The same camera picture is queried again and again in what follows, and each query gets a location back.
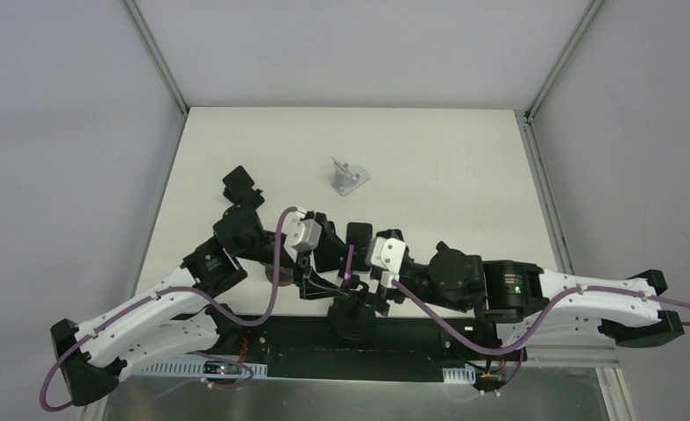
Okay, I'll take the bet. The black round disc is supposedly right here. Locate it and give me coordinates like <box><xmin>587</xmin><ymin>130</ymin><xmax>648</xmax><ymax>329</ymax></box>
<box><xmin>326</xmin><ymin>296</ymin><xmax>376</xmax><ymax>343</ymax></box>

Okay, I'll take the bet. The dark phone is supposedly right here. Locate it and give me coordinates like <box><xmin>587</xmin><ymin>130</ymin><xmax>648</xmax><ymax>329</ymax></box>
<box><xmin>345</xmin><ymin>222</ymin><xmax>373</xmax><ymax>254</ymax></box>

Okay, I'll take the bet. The black phone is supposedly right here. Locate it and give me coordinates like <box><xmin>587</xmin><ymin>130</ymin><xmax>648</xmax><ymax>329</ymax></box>
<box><xmin>313</xmin><ymin>232</ymin><xmax>347</xmax><ymax>273</ymax></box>

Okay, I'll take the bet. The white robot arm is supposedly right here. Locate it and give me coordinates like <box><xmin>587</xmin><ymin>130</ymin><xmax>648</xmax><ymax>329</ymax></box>
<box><xmin>39</xmin><ymin>206</ymin><xmax>298</xmax><ymax>412</ymax></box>

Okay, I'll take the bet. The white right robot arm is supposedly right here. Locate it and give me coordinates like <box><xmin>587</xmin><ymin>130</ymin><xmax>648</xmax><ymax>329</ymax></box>
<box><xmin>364</xmin><ymin>237</ymin><xmax>685</xmax><ymax>360</ymax></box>

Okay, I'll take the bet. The grey stand with brown base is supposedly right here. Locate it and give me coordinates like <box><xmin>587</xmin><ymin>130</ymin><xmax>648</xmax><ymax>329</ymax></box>
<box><xmin>264</xmin><ymin>265</ymin><xmax>294</xmax><ymax>287</ymax></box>

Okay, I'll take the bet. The silver metal phone stand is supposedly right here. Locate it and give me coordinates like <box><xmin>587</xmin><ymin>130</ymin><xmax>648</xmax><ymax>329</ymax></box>
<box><xmin>329</xmin><ymin>157</ymin><xmax>370</xmax><ymax>196</ymax></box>

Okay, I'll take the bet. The black folding phone stand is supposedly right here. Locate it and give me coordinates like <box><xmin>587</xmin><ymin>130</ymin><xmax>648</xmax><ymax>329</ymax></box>
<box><xmin>222</xmin><ymin>165</ymin><xmax>265</xmax><ymax>209</ymax></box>

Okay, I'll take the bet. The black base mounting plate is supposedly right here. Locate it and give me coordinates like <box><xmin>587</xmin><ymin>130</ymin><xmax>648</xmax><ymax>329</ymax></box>
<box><xmin>211</xmin><ymin>316</ymin><xmax>522</xmax><ymax>382</ymax></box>

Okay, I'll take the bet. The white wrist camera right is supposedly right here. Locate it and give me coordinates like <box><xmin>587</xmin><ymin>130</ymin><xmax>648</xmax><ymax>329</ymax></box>
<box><xmin>365</xmin><ymin>230</ymin><xmax>407</xmax><ymax>286</ymax></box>

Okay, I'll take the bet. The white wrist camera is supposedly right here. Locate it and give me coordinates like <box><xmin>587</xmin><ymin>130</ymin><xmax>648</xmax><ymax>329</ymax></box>
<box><xmin>282</xmin><ymin>210</ymin><xmax>322</xmax><ymax>260</ymax></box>
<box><xmin>365</xmin><ymin>230</ymin><xmax>407</xmax><ymax>286</ymax></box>

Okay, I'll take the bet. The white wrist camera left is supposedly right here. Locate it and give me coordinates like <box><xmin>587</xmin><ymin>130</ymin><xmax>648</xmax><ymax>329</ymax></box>
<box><xmin>282</xmin><ymin>210</ymin><xmax>322</xmax><ymax>260</ymax></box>

